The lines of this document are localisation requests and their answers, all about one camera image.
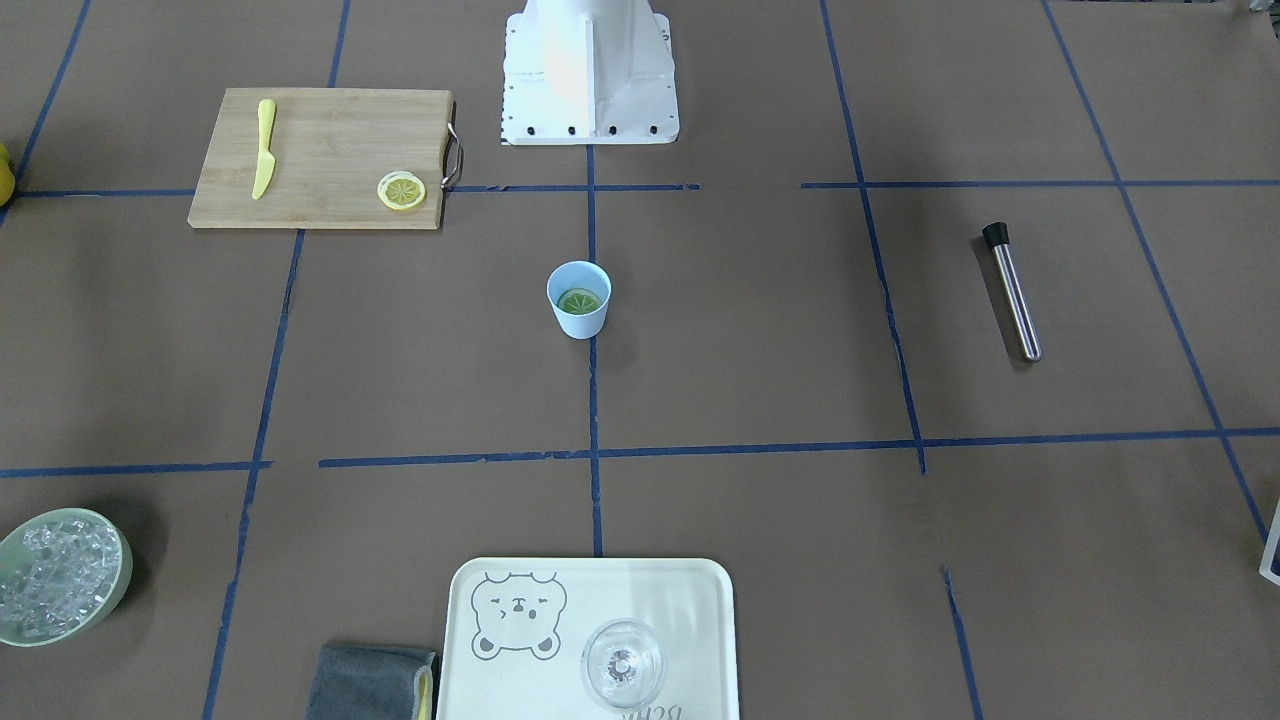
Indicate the steel muddler black tip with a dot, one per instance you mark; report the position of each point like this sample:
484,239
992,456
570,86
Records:
996,236

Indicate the yellow lemon slice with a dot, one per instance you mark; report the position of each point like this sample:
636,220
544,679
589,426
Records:
579,302
401,190

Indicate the light blue plastic cup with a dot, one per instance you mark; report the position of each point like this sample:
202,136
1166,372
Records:
580,274

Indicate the whole yellow lemon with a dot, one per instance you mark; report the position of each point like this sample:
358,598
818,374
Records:
8,181

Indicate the cream bear serving tray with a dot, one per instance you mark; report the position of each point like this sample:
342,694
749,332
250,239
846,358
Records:
516,629

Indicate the clear wine glass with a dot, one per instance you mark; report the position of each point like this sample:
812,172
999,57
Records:
624,665

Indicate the bamboo cutting board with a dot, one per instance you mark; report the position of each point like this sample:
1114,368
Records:
332,145

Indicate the folded grey cloth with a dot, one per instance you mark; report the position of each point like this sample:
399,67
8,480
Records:
352,681

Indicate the yellow plastic knife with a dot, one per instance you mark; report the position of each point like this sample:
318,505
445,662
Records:
265,159

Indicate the green bowl of ice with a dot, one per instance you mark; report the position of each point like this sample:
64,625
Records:
61,573

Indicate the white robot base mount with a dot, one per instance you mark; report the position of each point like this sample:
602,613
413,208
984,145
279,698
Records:
588,73

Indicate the white wire cup rack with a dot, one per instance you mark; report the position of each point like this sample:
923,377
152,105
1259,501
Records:
1269,563

